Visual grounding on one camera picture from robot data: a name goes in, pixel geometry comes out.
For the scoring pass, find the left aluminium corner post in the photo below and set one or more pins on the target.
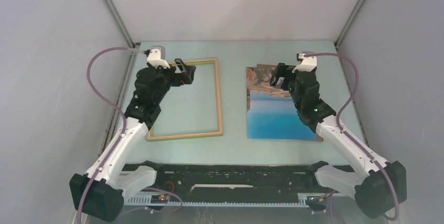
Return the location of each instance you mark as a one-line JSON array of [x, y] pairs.
[[113, 11]]

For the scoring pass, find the right aluminium corner post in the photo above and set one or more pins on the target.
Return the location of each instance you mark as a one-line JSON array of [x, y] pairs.
[[350, 20]]

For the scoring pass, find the wooden picture frame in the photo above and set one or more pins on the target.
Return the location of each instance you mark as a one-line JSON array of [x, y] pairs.
[[192, 111]]

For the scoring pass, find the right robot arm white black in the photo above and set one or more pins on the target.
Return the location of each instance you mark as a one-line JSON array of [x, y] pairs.
[[375, 184]]

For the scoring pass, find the landscape photo print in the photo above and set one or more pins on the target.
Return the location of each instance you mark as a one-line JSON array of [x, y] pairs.
[[274, 115]]

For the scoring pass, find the aluminium corner post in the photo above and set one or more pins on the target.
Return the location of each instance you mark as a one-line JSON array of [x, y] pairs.
[[113, 11], [350, 20]]

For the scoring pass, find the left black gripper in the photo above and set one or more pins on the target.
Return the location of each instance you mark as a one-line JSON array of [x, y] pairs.
[[186, 77]]

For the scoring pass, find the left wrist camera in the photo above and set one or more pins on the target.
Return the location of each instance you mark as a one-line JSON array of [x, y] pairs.
[[156, 57]]

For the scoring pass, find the brown cardboard backing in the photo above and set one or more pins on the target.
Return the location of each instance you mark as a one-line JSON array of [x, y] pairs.
[[263, 65]]

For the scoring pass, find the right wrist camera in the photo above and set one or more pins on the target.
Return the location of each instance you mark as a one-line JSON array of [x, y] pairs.
[[308, 62]]

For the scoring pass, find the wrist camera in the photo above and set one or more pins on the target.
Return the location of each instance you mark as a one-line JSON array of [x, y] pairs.
[[308, 62], [156, 57]]

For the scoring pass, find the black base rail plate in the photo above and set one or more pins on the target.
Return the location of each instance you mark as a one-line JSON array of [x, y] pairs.
[[229, 185]]

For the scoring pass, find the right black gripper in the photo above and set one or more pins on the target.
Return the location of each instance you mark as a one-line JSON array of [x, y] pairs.
[[281, 71]]

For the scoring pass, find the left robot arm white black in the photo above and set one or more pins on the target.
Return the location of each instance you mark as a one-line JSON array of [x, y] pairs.
[[101, 191]]

